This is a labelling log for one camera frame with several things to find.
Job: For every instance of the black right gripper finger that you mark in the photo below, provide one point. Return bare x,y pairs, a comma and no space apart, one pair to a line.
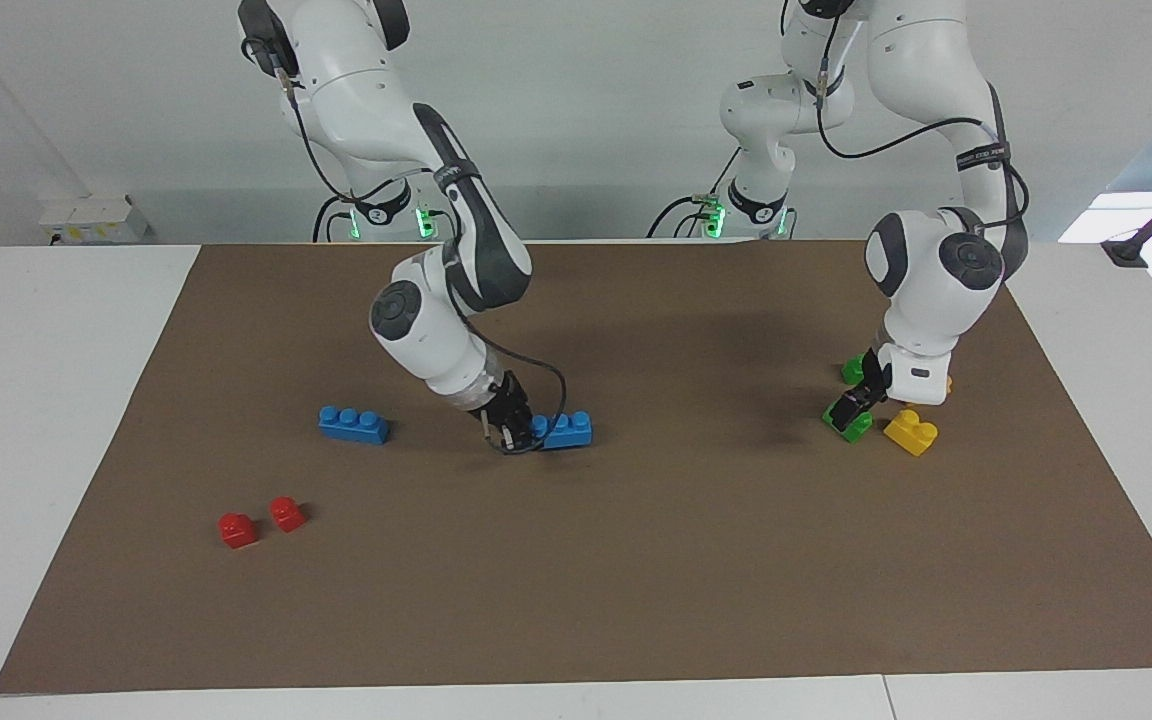
524,432
502,442

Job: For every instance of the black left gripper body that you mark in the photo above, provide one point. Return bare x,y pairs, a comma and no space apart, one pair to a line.
874,372

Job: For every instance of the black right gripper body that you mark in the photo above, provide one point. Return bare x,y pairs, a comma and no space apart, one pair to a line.
506,405

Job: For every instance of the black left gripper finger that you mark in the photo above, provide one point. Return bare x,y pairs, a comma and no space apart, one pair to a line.
871,398
848,412

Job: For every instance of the green two-stud block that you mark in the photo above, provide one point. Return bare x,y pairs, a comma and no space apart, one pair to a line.
851,428
851,372

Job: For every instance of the blue three-stud block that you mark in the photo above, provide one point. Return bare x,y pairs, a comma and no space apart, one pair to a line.
566,430
353,425

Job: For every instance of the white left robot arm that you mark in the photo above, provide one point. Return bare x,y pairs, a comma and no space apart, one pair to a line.
926,290

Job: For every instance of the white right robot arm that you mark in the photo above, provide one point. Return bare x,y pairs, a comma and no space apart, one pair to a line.
431,340

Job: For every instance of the yellow two-stud block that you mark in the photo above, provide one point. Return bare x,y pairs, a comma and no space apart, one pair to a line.
947,385
910,433

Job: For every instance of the red one-stud block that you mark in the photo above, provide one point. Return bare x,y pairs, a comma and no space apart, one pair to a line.
287,514
237,531

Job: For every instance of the brown table mat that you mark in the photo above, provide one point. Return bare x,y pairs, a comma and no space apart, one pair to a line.
586,580

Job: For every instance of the white power strip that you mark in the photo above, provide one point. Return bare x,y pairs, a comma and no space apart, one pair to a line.
96,222

